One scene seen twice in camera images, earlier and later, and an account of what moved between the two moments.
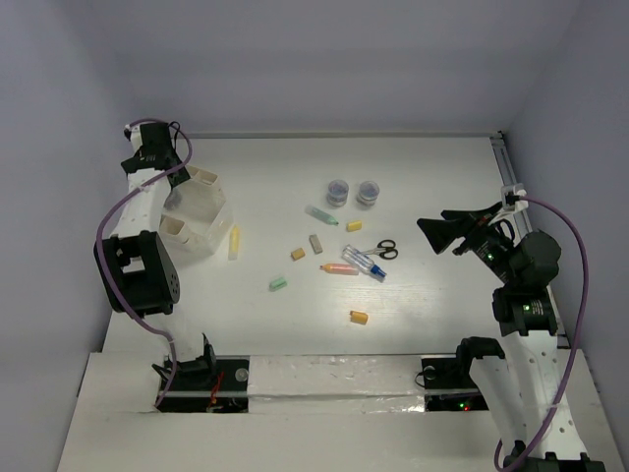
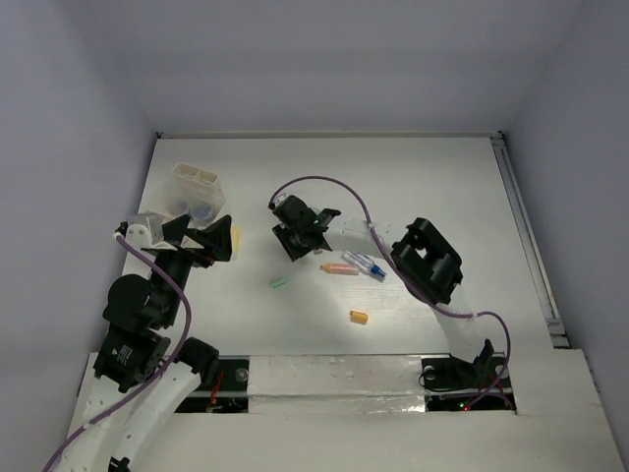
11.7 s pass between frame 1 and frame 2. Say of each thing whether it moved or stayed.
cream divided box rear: stayed
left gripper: moved
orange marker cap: stayed
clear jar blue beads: moved
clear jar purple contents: moved
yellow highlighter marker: stayed
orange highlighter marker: stayed
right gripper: moved
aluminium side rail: stayed
